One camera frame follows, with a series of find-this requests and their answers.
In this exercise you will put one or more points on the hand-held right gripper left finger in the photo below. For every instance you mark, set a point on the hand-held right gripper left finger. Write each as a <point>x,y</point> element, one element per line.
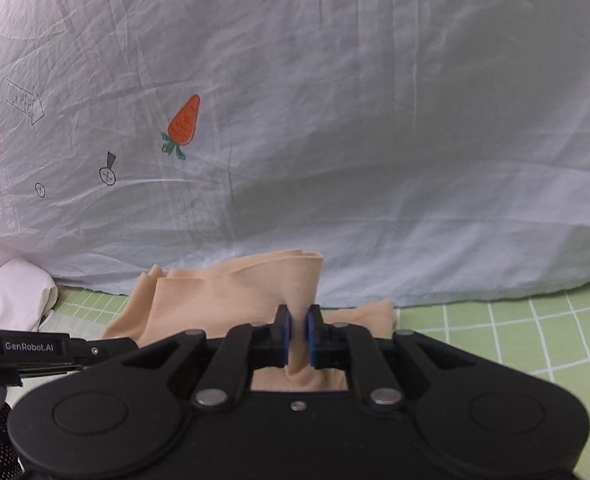
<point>286,334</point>

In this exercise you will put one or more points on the white puffy garment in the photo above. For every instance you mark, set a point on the white puffy garment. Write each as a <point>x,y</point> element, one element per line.
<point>15,290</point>

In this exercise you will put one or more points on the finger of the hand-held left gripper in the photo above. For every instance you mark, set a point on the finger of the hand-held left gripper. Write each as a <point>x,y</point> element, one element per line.
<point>110,348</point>

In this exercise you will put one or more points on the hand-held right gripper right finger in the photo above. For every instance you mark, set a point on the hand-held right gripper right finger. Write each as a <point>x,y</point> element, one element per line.
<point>314,334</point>

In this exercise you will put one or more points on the carrot-print pale sheet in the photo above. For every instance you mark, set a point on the carrot-print pale sheet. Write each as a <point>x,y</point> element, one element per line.
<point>325,110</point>

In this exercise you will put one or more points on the beige long-sleeve shirt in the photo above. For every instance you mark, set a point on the beige long-sleeve shirt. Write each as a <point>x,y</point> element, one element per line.
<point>275,280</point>

